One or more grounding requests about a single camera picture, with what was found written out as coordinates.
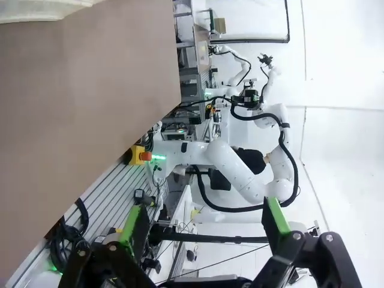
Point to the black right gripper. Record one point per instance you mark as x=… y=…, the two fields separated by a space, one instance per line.
x=249 y=100

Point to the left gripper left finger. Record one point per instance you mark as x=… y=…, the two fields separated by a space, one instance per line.
x=135 y=231

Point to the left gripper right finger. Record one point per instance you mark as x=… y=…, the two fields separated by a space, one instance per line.
x=276 y=225

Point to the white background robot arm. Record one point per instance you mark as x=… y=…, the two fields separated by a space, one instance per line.
x=240 y=76
x=271 y=78

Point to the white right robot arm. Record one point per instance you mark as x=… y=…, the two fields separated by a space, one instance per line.
x=234 y=162

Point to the black handheld device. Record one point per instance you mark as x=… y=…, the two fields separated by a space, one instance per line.
x=139 y=194

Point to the black-haired person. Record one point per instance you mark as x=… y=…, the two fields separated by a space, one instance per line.
x=252 y=159

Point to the background work table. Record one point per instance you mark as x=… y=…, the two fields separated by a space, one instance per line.
x=201 y=60

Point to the black bag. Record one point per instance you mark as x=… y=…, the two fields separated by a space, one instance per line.
x=220 y=180

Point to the yellow emergency stop box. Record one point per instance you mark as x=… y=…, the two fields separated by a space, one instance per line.
x=136 y=154

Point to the grey control box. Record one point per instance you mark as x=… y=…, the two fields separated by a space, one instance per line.
x=177 y=132

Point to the black-framed white screen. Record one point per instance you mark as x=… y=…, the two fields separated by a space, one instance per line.
x=255 y=21

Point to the cardboard box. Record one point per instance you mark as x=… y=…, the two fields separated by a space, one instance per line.
x=220 y=25

